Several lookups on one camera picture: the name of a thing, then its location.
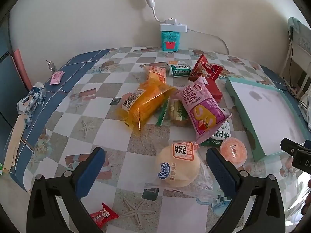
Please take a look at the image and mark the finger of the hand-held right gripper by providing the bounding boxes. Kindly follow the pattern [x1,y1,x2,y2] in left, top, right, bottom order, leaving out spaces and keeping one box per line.
[280,138,306,155]

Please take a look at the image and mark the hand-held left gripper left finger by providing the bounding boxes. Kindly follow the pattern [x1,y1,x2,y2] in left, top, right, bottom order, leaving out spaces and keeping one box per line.
[27,147,106,233]

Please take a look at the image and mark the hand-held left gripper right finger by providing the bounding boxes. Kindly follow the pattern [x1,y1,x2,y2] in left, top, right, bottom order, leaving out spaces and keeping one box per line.
[206,147,286,233]

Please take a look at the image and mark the orange jelly cup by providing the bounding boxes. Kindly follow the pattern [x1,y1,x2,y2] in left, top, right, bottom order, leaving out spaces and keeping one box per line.
[220,137,248,168]

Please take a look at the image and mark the white packet green trim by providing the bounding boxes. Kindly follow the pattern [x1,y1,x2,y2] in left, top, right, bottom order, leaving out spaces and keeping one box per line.
[202,121,231,147]

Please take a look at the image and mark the clear packet pale round cake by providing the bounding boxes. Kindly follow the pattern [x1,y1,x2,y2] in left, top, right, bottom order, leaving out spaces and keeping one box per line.
[144,139,219,199]

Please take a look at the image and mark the teal shallow box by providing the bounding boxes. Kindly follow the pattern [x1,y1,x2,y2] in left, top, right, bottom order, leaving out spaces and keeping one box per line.
[225,76,308,162]

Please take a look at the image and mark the pink swiss roll packet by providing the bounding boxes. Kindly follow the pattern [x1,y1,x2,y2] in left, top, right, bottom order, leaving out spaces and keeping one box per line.
[175,76,232,143]

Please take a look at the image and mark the green-edged cookie packet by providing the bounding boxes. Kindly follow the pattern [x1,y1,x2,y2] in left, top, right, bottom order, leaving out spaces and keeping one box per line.
[157,98,192,128]

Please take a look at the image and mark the dark red packet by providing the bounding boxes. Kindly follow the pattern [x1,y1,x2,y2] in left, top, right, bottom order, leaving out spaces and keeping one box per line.
[206,78,223,102]

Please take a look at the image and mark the yellow cake packet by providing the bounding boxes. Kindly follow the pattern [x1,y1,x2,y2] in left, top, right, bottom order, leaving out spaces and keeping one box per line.
[116,79,178,134]

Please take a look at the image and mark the red snack packet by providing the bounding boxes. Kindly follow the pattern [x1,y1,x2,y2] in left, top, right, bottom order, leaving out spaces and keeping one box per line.
[190,55,223,82]

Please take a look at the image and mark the orange white bread packet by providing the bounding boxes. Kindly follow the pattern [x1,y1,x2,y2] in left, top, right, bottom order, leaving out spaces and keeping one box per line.
[144,64,168,84]

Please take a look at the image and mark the small red candy packet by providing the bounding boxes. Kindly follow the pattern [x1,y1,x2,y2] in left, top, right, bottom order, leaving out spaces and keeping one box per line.
[89,203,119,229]

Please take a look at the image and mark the white chair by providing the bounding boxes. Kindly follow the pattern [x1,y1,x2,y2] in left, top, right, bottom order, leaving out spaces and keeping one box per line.
[279,17,311,102]

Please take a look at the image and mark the blue white crumpled wrapper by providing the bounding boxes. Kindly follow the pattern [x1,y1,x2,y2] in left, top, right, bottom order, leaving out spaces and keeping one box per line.
[17,82,46,124]

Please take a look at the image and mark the pink wrapped candy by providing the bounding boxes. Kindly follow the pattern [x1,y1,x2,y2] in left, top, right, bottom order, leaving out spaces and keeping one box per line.
[50,71,66,85]

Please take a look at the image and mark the green white biscuit packet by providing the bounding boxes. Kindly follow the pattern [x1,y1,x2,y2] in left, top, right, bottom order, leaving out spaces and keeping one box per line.
[168,62,192,77]

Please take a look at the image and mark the silver wrapped candy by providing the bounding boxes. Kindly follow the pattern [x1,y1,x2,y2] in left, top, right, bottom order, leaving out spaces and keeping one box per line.
[46,59,57,73]

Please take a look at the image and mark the teal cloth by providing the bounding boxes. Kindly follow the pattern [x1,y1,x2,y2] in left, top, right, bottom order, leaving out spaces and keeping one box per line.
[288,17,311,51]

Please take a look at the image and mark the dark cabinet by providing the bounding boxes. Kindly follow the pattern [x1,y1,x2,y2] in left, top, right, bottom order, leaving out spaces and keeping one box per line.
[0,24,32,131]

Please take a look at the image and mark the pink roll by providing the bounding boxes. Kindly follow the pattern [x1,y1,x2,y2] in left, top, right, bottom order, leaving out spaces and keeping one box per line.
[13,49,32,90]

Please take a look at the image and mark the teal tin box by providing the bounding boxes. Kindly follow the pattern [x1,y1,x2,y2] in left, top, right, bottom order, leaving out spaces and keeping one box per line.
[161,30,181,51]

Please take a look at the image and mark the white power strip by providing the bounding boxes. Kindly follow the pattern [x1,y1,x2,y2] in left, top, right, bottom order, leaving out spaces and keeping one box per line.
[160,18,188,32]

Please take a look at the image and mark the black cable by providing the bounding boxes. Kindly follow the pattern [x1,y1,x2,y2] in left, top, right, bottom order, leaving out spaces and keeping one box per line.
[283,28,300,97]

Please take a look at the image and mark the white power cable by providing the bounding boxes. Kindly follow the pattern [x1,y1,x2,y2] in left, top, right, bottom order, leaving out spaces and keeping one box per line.
[187,29,230,54]

